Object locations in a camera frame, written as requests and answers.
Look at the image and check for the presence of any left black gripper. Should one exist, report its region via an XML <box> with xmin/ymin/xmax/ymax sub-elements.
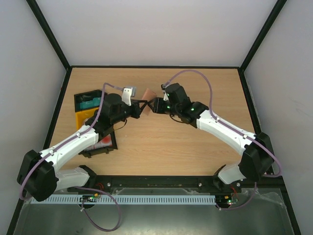
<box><xmin>112</xmin><ymin>100</ymin><xmax>148</xmax><ymax>125</ymax></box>

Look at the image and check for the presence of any brown leather card holder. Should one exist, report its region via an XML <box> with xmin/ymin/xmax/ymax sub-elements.
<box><xmin>142</xmin><ymin>88</ymin><xmax>157</xmax><ymax>115</ymax></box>

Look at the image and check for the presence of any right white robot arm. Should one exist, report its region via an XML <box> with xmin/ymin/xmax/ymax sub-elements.
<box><xmin>152</xmin><ymin>83</ymin><xmax>274</xmax><ymax>192</ymax></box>

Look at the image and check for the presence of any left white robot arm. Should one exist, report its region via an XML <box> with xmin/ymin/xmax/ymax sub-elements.
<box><xmin>17</xmin><ymin>94</ymin><xmax>150</xmax><ymax>201</ymax></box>

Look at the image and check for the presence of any teal card stack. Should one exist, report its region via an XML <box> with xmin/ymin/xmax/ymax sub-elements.
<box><xmin>79</xmin><ymin>97</ymin><xmax>101</xmax><ymax>110</ymax></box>

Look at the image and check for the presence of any black bin with teal cards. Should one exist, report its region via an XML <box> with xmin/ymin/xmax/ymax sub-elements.
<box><xmin>74</xmin><ymin>90</ymin><xmax>102</xmax><ymax>113</ymax></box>

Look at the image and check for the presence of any black bin with red cards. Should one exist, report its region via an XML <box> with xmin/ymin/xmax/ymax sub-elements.
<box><xmin>78</xmin><ymin>131</ymin><xmax>118</xmax><ymax>158</ymax></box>

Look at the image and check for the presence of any yellow bin with white cards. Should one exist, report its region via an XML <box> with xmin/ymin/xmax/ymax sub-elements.
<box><xmin>75</xmin><ymin>107</ymin><xmax>99</xmax><ymax>130</ymax></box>

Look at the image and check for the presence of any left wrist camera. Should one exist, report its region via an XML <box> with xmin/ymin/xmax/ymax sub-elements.
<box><xmin>121</xmin><ymin>86</ymin><xmax>136</xmax><ymax>106</ymax></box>

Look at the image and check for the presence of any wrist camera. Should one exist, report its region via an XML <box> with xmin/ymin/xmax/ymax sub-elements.
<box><xmin>161</xmin><ymin>83</ymin><xmax>168</xmax><ymax>101</ymax></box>
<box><xmin>121</xmin><ymin>86</ymin><xmax>136</xmax><ymax>106</ymax></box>

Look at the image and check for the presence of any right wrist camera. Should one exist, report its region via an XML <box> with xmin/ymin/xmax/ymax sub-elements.
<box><xmin>161</xmin><ymin>83</ymin><xmax>168</xmax><ymax>101</ymax></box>

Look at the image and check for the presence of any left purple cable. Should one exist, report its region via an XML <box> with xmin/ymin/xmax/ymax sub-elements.
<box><xmin>19</xmin><ymin>82</ymin><xmax>128</xmax><ymax>231</ymax></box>

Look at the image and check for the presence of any purple cable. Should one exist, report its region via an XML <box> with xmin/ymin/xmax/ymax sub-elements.
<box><xmin>165</xmin><ymin>69</ymin><xmax>283</xmax><ymax>212</ymax></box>
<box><xmin>19</xmin><ymin>82</ymin><xmax>128</xmax><ymax>231</ymax></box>

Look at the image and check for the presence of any black aluminium frame rail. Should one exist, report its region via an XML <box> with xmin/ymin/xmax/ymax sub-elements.
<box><xmin>66</xmin><ymin>173</ymin><xmax>286</xmax><ymax>194</ymax></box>

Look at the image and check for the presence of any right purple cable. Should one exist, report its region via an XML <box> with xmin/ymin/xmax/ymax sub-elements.
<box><xmin>165</xmin><ymin>69</ymin><xmax>283</xmax><ymax>212</ymax></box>

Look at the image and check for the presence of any light blue slotted cable duct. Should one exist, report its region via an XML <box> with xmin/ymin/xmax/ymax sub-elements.
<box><xmin>30</xmin><ymin>194</ymin><xmax>216</xmax><ymax>205</ymax></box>

